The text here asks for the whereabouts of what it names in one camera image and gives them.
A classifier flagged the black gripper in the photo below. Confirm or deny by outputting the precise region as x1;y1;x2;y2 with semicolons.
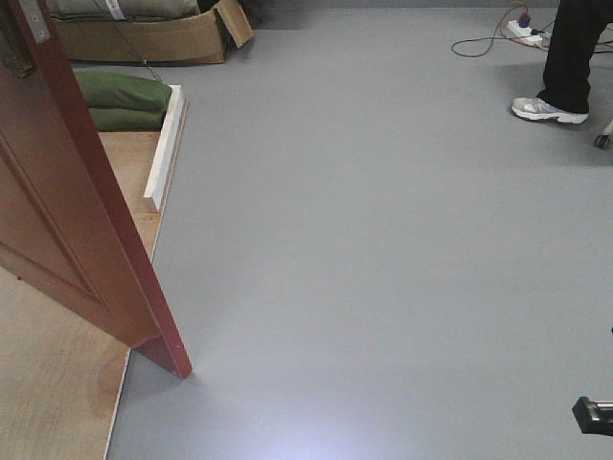
572;397;612;436

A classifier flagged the brown wooden door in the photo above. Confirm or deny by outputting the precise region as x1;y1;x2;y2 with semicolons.
1;1;192;378

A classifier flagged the white power strip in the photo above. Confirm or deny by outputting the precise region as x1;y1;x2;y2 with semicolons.
507;17;550;47

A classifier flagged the seated person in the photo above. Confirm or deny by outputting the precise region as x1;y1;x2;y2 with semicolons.
511;0;612;125

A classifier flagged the white edge batten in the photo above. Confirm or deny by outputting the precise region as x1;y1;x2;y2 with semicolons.
143;85;186;213

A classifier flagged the open flat cardboard box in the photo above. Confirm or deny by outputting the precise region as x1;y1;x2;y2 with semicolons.
55;1;254;64

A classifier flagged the lower green sandbag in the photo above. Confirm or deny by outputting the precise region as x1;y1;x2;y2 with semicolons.
89;107;166;131

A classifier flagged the green sandbag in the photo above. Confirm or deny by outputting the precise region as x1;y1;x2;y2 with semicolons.
89;107;166;131
75;71;172;112

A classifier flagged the upper green sandbag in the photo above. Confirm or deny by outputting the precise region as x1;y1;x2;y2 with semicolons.
75;71;172;112

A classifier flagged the large grey-green woven sack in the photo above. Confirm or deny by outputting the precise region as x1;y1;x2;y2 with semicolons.
47;0;200;22

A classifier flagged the grey cable on floor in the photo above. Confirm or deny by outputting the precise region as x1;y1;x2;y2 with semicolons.
450;18;556;59

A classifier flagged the orange cable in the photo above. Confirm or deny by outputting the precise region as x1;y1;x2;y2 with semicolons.
495;2;613;52

